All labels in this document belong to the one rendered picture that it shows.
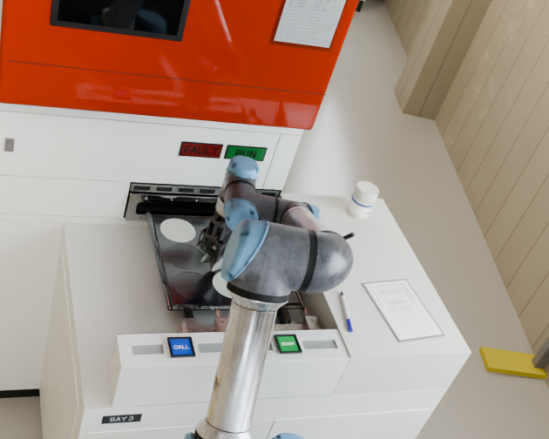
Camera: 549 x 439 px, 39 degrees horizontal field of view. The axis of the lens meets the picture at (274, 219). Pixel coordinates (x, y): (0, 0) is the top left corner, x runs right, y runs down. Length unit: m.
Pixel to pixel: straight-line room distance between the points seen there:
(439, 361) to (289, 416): 0.41
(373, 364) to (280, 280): 0.64
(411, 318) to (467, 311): 1.76
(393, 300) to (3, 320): 1.17
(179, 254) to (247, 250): 0.76
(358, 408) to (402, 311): 0.28
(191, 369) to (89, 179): 0.65
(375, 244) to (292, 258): 0.92
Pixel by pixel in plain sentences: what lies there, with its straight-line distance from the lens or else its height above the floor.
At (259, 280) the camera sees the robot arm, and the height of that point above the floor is 1.38.
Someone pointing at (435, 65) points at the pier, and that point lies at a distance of 5.07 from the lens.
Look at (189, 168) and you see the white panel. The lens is 2.15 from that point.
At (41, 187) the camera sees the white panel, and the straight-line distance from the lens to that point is 2.13.
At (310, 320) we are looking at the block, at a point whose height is 0.91.
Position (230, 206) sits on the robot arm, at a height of 1.23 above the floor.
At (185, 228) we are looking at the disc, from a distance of 2.15.
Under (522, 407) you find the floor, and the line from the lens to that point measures 3.52.
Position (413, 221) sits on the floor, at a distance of 4.19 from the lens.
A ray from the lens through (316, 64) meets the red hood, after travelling 2.00.
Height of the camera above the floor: 2.26
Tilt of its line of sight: 36 degrees down
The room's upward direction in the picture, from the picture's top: 20 degrees clockwise
